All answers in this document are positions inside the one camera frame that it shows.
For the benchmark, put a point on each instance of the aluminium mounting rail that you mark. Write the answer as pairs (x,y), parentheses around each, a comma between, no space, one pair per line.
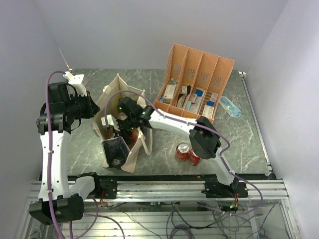
(192,191)

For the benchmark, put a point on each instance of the red soda can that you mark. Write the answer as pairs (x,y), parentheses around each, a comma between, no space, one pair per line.
(132,138)
(193,159)
(182,152)

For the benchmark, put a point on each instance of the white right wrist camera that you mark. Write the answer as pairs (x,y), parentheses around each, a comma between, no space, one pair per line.
(109,121)

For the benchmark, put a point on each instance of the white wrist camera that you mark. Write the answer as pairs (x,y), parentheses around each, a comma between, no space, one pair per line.
(109,121)
(78,82)

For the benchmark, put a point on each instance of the purple soda can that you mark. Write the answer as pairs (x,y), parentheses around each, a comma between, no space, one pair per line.
(121,116)

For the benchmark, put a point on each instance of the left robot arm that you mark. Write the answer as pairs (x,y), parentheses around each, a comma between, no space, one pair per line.
(67,102)

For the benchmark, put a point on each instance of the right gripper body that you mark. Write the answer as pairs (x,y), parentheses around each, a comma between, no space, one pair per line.
(126,126)

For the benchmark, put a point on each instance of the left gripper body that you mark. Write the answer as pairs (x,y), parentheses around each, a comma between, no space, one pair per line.
(81,106)

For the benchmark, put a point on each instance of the cream canvas tote bag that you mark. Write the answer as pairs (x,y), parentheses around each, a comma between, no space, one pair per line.
(117,153)

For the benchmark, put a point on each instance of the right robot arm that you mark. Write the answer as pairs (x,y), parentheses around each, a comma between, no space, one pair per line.
(204,138)

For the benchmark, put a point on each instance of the white red medicine box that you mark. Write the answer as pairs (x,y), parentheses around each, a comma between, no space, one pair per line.
(169,93)

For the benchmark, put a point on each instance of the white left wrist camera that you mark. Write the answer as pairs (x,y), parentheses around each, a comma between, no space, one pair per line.
(78,82)

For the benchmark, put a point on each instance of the blue toothbrush blister pack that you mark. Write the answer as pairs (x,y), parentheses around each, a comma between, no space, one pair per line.
(230,108)

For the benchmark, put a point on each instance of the orange plastic desk organizer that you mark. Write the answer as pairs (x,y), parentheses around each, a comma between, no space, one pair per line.
(200,77)

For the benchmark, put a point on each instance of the white box right slot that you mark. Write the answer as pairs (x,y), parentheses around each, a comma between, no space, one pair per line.
(208,111)

